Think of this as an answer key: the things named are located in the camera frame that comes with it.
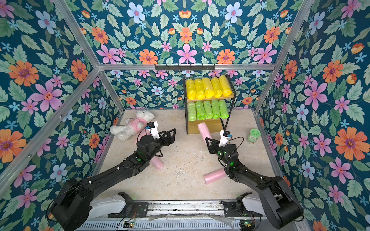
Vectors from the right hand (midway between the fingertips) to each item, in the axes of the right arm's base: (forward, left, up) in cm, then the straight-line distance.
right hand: (207, 138), depth 82 cm
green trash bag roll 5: (+18, -10, +4) cm, 21 cm away
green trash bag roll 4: (+20, -5, +5) cm, 21 cm away
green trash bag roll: (+17, +10, +5) cm, 20 cm away
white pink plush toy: (+9, +55, -7) cm, 56 cm away
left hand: (0, +19, +7) cm, 21 cm away
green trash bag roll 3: (+19, -1, +5) cm, 20 cm away
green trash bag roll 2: (+16, +5, +6) cm, 18 cm away
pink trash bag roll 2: (-16, -4, -14) cm, 22 cm away
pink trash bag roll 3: (-7, +31, +14) cm, 35 cm away
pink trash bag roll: (+4, +2, +1) cm, 5 cm away
